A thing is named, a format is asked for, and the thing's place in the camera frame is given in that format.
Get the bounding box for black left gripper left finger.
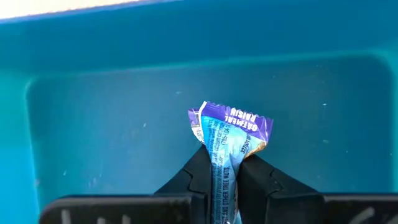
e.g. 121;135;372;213
154;144;213;224

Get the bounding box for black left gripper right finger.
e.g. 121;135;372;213
238;154;324;224

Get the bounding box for purple oatmeal raisin granola bar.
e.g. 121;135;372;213
187;100;274;224

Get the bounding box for blue plastic bin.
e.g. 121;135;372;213
0;0;398;224

